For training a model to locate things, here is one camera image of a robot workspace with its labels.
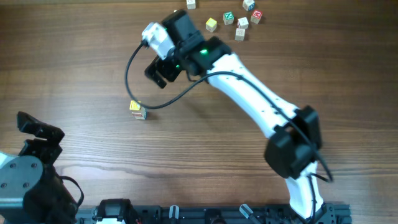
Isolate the yellow block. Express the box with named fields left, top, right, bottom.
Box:
left=206, top=18, right=218, bottom=32
left=129, top=100, right=142, bottom=111

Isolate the red drawing wooden block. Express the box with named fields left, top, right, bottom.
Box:
left=131, top=107, right=147, bottom=120

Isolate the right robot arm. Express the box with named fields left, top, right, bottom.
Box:
left=142, top=10, right=325, bottom=221

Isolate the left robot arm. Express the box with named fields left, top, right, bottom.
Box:
left=1, top=111, right=84, bottom=223

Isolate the top centre wooden block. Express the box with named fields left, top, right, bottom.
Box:
left=186, top=0, right=197, bottom=10

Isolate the green letter N block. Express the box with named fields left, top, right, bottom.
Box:
left=223, top=11, right=234, bottom=25

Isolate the plain drawing wooden block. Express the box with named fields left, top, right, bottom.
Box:
left=235, top=28, right=246, bottom=41

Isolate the white top red block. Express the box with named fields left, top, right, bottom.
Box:
left=238, top=17, right=249, bottom=29

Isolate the blue side wooden block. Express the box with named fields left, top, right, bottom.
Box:
left=243, top=0, right=255, bottom=11

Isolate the red letter M block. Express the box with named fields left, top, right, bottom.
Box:
left=251, top=9, right=263, bottom=24

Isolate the right camera black cable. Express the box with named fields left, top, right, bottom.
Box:
left=124, top=40, right=334, bottom=223

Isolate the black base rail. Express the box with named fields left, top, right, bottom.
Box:
left=75, top=198, right=353, bottom=224

